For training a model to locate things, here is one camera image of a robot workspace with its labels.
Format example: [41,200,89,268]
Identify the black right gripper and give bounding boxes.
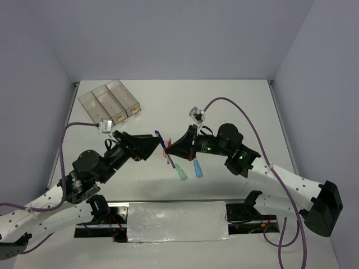
[165,123,231,160]

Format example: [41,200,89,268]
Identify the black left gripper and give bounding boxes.
[97,130,163,183]

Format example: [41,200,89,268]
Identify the blue pen cap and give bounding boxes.
[154,130,166,150]

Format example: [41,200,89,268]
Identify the blue gel pen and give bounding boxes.
[167,155,176,169]

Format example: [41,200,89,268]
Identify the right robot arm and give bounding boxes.
[165,123,343,237]

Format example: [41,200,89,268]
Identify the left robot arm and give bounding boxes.
[1,131,160,260]

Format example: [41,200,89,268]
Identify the green correction tape case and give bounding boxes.
[174,163,188,180]

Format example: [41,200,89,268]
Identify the blue correction tape case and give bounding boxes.
[193,159,203,178]

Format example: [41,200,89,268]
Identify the clear three-compartment organizer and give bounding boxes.
[78,79,141,125]

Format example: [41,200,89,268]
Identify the silver tape sheet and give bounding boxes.
[127,201,231,243]

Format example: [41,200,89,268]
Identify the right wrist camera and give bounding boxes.
[189,106,205,134]

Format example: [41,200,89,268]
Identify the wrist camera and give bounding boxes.
[189,106,205,134]
[98,118,113,136]

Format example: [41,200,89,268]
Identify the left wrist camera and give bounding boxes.
[98,118,113,136]

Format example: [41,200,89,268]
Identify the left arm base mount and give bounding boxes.
[74,195,129,243]

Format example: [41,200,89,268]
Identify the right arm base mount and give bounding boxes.
[224,191,279,235]

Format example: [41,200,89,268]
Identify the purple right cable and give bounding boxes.
[202,97,308,269]

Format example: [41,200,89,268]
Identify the purple cable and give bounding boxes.
[0,121,102,254]
[202,97,308,269]

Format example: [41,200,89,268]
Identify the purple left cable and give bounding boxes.
[0,121,102,254]

